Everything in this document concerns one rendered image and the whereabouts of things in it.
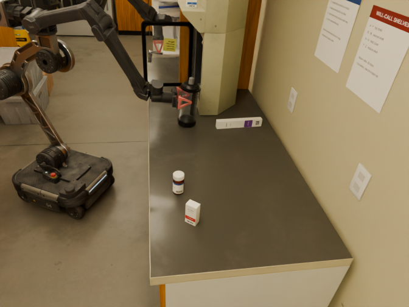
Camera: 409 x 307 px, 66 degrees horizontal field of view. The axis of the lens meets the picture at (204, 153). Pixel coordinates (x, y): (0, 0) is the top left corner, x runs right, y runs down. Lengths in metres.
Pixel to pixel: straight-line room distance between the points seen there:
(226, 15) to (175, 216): 1.01
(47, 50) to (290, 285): 1.78
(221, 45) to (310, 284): 1.18
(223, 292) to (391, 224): 0.59
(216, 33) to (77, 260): 1.67
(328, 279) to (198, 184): 0.62
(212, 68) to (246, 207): 0.82
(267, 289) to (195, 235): 0.32
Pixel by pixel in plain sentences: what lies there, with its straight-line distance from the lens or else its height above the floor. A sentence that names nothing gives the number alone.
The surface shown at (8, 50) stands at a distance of 4.08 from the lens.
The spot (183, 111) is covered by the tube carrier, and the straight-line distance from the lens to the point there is 1.70.
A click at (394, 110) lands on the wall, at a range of 1.09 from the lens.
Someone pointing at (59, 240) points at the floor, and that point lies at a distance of 2.50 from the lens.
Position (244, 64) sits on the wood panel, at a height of 1.11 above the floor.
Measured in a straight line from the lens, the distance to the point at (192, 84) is 1.65.
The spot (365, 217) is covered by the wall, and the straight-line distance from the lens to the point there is 1.22.
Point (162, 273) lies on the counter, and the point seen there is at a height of 0.94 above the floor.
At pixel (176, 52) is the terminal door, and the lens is 2.03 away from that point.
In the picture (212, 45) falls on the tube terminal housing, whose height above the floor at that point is 1.35.
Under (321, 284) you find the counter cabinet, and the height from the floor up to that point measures 0.80.
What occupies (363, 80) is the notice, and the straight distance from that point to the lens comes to 1.21.
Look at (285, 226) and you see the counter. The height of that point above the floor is 0.94.
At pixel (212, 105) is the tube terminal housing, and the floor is 1.00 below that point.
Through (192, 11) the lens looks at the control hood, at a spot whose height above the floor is 1.51.
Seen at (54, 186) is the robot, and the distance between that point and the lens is 2.56.
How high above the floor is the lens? 1.84
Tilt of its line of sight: 35 degrees down
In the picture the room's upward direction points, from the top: 4 degrees clockwise
